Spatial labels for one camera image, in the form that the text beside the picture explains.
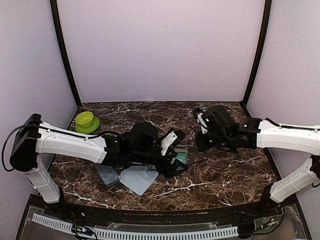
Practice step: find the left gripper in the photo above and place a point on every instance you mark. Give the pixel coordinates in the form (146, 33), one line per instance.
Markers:
(170, 173)

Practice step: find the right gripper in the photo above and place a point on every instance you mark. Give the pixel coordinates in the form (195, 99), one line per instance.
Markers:
(202, 146)

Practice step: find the light grey glasses case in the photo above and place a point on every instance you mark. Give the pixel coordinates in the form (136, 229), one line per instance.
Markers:
(182, 155)

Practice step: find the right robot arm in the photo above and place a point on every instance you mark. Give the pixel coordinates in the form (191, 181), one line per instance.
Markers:
(218, 129)

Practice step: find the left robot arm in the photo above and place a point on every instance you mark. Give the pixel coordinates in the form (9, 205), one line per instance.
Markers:
(141, 144)

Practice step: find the left blue cleaning cloth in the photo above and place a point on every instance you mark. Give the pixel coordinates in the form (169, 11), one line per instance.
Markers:
(138, 178)

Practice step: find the dark grey glasses case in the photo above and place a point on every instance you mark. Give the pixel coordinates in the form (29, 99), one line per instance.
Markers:
(108, 175)

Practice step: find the green bowl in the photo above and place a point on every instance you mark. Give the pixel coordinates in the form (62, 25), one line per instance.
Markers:
(86, 122)

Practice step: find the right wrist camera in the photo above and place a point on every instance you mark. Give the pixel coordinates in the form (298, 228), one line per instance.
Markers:
(197, 113)

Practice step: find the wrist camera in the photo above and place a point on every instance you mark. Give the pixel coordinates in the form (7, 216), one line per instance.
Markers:
(197, 113)
(171, 139)

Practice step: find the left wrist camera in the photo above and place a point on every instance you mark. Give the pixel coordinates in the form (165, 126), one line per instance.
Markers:
(171, 139)

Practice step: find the black front rail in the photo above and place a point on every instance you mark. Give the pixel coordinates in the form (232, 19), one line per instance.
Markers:
(239, 214)

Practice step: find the white cable duct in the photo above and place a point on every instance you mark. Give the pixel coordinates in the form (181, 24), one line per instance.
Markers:
(99, 233)

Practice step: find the right black frame post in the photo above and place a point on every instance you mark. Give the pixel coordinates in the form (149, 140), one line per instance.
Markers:
(258, 53)

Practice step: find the black frame post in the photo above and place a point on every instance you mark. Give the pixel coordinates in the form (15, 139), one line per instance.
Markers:
(63, 51)
(258, 53)

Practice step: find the left black frame post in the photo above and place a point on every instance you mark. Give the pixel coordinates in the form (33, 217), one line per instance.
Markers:
(63, 51)

